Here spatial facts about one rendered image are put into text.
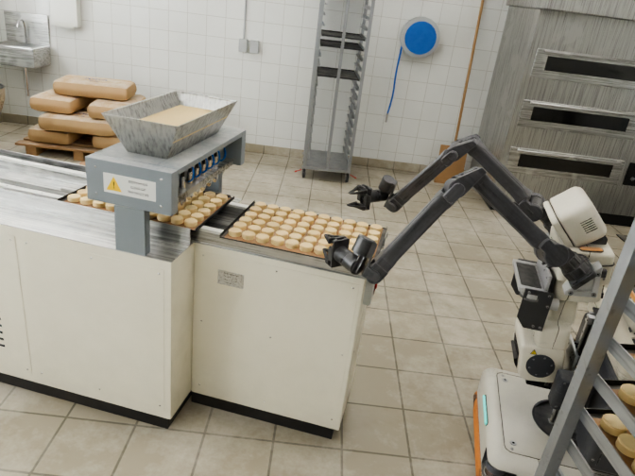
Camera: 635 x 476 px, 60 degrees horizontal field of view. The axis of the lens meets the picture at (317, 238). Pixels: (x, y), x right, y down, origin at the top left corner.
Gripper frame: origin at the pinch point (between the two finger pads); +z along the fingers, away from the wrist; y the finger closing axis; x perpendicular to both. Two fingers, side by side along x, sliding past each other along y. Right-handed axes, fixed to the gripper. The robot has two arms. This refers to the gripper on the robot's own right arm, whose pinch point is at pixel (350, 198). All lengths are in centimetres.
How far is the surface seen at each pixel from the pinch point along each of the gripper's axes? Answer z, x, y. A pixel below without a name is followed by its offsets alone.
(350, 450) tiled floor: 15, 44, -99
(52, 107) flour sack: 65, -393, -44
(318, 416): 26, 32, -86
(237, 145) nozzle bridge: 34, -44, 13
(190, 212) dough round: 64, -20, -6
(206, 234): 63, -7, -10
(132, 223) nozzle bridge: 91, -6, -2
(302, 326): 34, 24, -42
